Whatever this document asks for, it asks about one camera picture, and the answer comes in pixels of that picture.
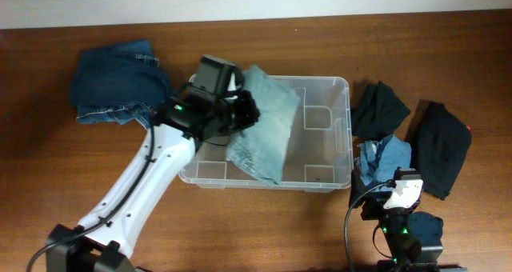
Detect light blue jeans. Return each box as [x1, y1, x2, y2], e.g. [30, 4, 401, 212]
[226, 65, 301, 186]

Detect dark blue jeans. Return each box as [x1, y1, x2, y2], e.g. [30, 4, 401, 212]
[70, 39, 171, 129]

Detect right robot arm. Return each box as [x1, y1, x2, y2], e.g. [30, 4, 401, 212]
[343, 167, 468, 272]

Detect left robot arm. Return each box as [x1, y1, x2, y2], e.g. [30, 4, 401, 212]
[36, 87, 259, 271]

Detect crumpled light blue cloth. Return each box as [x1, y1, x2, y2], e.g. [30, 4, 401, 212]
[355, 134, 412, 188]

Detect clear plastic storage bin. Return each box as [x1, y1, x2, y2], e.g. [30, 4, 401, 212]
[179, 75, 354, 193]

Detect black folded cloth left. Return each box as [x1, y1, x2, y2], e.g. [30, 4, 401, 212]
[350, 82, 410, 140]

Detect black folded cloth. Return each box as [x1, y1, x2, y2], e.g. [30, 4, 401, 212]
[411, 102, 472, 200]
[350, 82, 410, 140]

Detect black folded cloth right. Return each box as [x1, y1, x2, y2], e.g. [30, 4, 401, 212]
[411, 102, 472, 200]

